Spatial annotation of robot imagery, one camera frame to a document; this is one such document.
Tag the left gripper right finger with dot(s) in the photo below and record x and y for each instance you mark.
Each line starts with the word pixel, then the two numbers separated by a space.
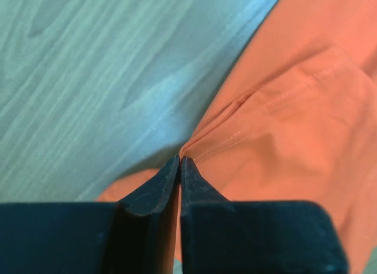
pixel 201 208

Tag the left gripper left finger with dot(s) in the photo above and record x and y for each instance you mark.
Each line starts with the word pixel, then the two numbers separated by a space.
pixel 143 234

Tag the orange t shirt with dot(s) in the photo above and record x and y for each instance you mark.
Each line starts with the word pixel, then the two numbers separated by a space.
pixel 290 139

